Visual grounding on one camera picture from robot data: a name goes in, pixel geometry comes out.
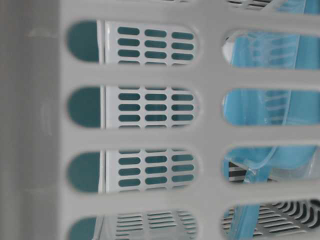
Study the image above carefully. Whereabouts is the white plastic shopping basket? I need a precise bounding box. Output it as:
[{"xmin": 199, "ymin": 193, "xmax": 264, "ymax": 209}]
[{"xmin": 0, "ymin": 0, "xmax": 320, "ymax": 240}]

